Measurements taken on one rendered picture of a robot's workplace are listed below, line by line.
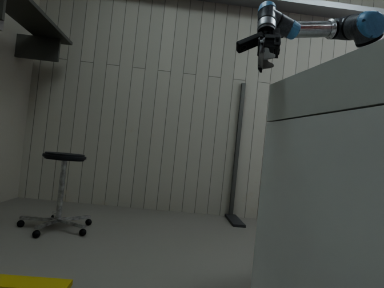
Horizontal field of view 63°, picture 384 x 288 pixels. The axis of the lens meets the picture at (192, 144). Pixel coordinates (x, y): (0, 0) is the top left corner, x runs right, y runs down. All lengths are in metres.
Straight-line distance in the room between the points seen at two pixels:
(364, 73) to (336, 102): 0.11
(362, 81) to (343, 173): 0.22
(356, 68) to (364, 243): 0.40
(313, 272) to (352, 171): 0.30
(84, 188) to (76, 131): 0.62
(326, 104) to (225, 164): 2.62
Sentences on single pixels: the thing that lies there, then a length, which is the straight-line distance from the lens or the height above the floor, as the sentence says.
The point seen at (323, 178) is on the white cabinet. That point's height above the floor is 0.64.
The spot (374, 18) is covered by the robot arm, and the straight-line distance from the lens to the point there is 1.66.
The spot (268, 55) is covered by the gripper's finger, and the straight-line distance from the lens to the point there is 1.22.
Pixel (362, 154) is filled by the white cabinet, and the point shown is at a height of 0.71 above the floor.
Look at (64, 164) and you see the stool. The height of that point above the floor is 0.48.
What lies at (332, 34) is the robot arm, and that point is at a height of 1.30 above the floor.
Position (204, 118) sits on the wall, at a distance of 3.46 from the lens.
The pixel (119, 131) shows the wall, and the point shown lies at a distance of 3.48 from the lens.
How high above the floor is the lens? 0.68
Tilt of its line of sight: 1 degrees up
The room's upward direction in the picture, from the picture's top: 6 degrees clockwise
